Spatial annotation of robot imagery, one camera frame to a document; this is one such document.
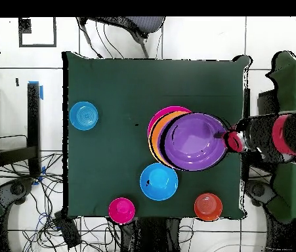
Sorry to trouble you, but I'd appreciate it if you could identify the purple bowl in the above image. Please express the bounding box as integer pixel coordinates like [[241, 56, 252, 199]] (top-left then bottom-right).
[[157, 112, 228, 171]]

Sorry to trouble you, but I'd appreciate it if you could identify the large orange bowl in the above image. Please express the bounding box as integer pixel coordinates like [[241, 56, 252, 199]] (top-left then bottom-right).
[[148, 110, 190, 169]]

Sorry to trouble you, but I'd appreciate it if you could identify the large pink bowl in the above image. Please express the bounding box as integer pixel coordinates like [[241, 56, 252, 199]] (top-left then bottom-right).
[[147, 105, 192, 137]]

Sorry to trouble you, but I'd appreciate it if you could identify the black chair base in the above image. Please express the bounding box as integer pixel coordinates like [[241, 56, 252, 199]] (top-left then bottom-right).
[[244, 179, 274, 208], [0, 177, 36, 211]]

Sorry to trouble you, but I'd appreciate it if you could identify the small orange bowl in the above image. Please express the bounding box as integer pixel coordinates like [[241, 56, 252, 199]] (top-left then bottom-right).
[[194, 192, 224, 222]]

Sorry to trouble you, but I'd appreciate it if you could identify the medium blue bowl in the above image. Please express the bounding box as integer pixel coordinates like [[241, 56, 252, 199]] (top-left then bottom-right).
[[139, 162, 179, 202]]

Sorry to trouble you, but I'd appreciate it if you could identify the dark green tablecloth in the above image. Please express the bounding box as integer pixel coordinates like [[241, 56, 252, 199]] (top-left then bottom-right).
[[61, 51, 252, 220]]

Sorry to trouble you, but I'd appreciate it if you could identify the small pink-red bowl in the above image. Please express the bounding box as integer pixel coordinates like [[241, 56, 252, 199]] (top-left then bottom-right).
[[108, 197, 136, 225]]

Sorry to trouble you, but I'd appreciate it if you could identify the grey mesh office chair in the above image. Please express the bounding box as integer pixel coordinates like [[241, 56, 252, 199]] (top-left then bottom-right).
[[75, 16, 166, 59]]

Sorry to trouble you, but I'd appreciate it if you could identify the small blue bowl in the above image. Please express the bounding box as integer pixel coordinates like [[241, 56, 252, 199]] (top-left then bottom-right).
[[69, 101, 99, 131]]

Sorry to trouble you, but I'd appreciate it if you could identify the black power strip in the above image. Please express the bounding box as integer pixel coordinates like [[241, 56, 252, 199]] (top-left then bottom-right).
[[53, 210, 82, 249]]

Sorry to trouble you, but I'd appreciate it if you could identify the blue tape strip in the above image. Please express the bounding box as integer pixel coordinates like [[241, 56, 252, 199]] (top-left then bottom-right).
[[28, 80, 44, 101]]

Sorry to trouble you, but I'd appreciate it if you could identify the black metal stand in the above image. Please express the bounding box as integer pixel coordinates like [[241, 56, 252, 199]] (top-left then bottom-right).
[[0, 82, 43, 177]]

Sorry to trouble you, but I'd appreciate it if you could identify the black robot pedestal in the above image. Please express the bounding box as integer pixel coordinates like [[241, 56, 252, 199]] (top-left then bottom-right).
[[121, 217, 182, 252]]

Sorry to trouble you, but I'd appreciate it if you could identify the tangle of floor cables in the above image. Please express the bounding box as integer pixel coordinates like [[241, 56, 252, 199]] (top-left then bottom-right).
[[0, 135, 122, 252]]

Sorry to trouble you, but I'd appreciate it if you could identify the black square floor frame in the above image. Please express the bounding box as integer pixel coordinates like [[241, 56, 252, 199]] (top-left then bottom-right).
[[18, 16, 57, 49]]

